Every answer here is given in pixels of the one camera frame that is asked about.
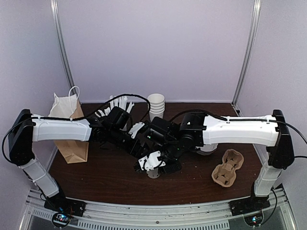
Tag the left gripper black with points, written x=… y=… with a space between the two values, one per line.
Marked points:
x=134 y=152

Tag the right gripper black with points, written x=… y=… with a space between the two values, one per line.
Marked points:
x=177 y=166

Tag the single white paper cup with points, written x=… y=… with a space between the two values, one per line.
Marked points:
x=153 y=174

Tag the stack of white paper cups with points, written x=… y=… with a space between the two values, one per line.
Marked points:
x=157 y=105

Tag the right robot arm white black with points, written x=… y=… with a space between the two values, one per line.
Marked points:
x=202 y=129

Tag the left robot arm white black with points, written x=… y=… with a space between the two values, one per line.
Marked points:
x=29 y=128

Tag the brown paper takeout bag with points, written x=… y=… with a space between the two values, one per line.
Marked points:
x=69 y=107

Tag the white scalloped bowl black rim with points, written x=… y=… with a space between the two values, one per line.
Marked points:
x=207 y=149

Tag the bundle of wrapped white straws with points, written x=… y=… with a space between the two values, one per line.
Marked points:
x=121 y=102

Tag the brown cardboard cup carrier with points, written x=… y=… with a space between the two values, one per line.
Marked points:
x=225 y=174

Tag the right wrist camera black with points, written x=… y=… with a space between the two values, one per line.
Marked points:
x=158 y=127

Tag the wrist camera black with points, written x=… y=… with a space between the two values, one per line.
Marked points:
x=118 y=118
x=158 y=127

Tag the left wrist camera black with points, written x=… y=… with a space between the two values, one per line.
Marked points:
x=118 y=118

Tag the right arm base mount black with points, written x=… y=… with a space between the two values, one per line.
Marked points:
x=250 y=204

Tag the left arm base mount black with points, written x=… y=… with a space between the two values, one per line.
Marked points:
x=60 y=203

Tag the aluminium front rail frame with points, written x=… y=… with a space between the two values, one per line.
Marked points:
x=204 y=216

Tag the right aluminium corner post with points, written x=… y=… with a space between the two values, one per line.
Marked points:
x=247 y=56

